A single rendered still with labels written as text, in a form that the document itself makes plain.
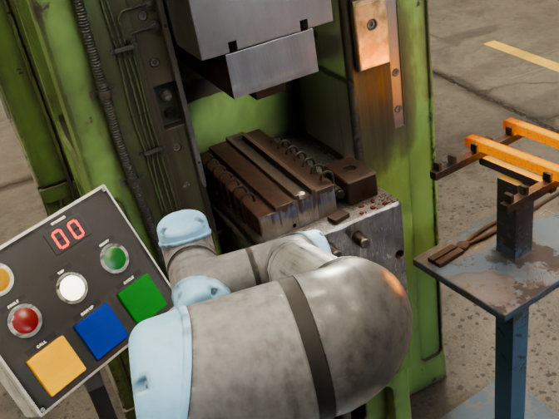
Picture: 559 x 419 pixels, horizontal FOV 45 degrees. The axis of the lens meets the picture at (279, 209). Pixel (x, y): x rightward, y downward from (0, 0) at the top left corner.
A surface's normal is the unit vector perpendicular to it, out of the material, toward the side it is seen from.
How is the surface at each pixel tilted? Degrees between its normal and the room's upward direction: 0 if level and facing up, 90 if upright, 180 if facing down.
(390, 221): 90
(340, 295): 26
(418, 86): 90
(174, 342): 12
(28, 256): 60
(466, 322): 0
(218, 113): 90
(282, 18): 90
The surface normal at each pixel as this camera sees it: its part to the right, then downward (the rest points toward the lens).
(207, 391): 0.14, -0.04
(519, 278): -0.15, -0.84
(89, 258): 0.59, -0.23
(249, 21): 0.44, 0.40
